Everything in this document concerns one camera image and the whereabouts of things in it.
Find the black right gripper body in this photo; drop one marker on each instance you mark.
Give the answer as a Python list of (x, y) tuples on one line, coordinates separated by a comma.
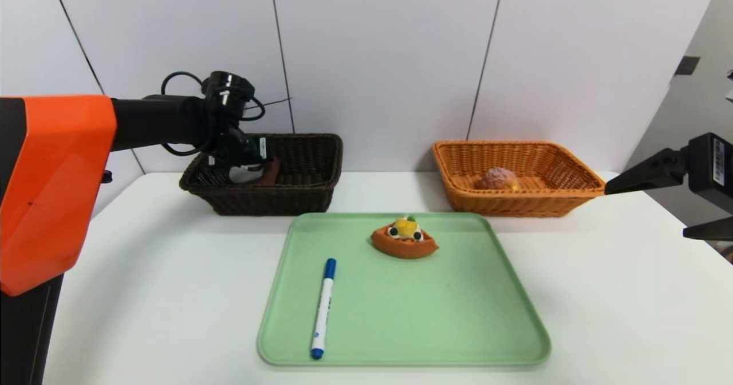
[(712, 162)]

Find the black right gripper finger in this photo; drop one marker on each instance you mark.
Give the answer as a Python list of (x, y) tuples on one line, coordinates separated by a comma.
[(653, 174), (713, 231)]

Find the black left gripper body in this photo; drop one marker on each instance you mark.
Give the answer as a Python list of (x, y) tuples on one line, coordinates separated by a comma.
[(260, 149)]

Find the brown towel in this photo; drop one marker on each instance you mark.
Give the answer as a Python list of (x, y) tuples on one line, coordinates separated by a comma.
[(272, 170)]

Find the white soap bar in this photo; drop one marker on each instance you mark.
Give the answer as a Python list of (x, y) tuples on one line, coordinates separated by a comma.
[(246, 174)]

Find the pink brown cream puff bun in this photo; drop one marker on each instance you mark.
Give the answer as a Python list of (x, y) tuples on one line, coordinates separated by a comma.
[(498, 179)]

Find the orange fruit tart boat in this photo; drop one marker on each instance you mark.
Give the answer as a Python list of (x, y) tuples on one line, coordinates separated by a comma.
[(404, 242)]

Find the dark brown wicker basket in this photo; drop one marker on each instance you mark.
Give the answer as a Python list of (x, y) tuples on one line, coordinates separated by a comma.
[(286, 199)]

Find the orange wicker basket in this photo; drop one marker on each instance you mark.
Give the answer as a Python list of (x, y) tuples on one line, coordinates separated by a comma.
[(515, 201)]

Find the blue and white marker pen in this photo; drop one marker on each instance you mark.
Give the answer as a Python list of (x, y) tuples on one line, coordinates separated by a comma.
[(323, 310)]

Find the light green plastic tray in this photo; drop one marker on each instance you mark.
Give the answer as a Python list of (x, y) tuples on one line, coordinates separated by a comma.
[(401, 316)]

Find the dark grey wall plate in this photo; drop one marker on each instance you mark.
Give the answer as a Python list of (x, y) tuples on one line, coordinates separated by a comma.
[(687, 65)]

